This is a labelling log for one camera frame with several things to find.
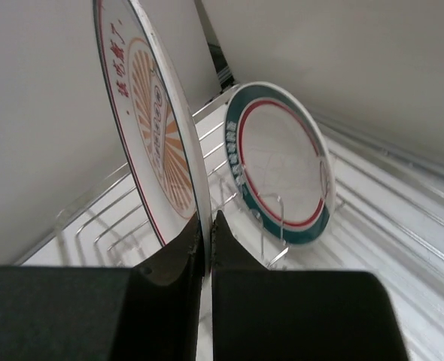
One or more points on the wire dish rack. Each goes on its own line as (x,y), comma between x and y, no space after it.
(391,226)

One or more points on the orange sunburst plate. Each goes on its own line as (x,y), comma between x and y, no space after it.
(154,122)

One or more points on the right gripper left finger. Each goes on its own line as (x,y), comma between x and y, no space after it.
(147,312)

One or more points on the green rimmed plate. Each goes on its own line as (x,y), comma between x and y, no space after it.
(280,162)

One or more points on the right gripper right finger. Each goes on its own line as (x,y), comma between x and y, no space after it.
(259,314)

